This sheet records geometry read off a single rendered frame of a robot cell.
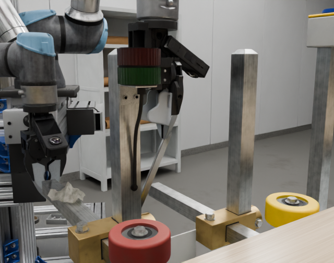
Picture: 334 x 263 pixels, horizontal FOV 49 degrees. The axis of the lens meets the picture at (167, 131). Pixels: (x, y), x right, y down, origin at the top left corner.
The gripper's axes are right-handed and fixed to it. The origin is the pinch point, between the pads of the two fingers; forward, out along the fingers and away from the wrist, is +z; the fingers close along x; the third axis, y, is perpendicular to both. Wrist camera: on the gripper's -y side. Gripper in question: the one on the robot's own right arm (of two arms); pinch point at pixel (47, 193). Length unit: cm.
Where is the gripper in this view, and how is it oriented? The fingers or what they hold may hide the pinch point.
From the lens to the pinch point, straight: 88.6
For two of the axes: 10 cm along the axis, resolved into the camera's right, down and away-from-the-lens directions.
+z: 0.0, 9.8, 1.9
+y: -5.5, -1.6, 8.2
